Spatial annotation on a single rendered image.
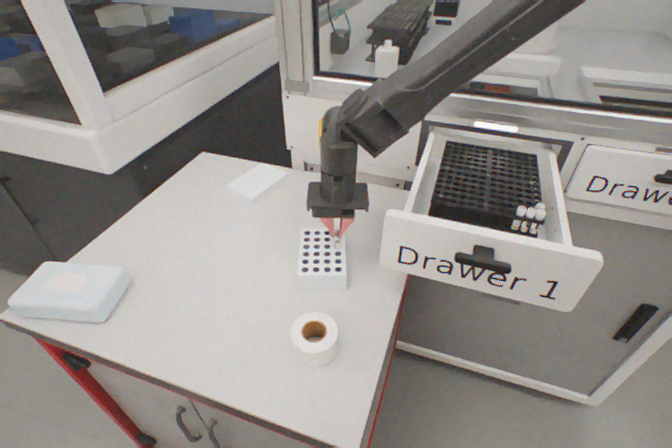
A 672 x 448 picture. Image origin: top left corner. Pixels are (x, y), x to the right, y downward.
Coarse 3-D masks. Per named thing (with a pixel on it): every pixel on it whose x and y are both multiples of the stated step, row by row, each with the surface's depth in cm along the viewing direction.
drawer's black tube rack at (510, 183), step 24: (456, 144) 77; (456, 168) 69; (480, 168) 69; (504, 168) 69; (528, 168) 70; (456, 192) 63; (480, 192) 64; (504, 192) 64; (528, 192) 67; (432, 216) 64; (456, 216) 64; (480, 216) 63
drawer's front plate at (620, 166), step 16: (592, 160) 70; (608, 160) 70; (624, 160) 69; (640, 160) 68; (656, 160) 67; (576, 176) 73; (592, 176) 72; (608, 176) 71; (624, 176) 70; (640, 176) 69; (576, 192) 75; (592, 192) 74; (608, 192) 73; (640, 192) 71; (640, 208) 73; (656, 208) 72
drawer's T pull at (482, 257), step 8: (480, 248) 51; (488, 248) 51; (456, 256) 50; (464, 256) 50; (472, 256) 50; (480, 256) 50; (488, 256) 50; (464, 264) 51; (472, 264) 50; (480, 264) 50; (488, 264) 49; (496, 264) 49; (504, 264) 49; (504, 272) 49
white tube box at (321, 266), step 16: (304, 240) 70; (320, 240) 70; (304, 256) 68; (320, 256) 66; (336, 256) 66; (304, 272) 63; (320, 272) 63; (336, 272) 63; (304, 288) 65; (320, 288) 65; (336, 288) 65
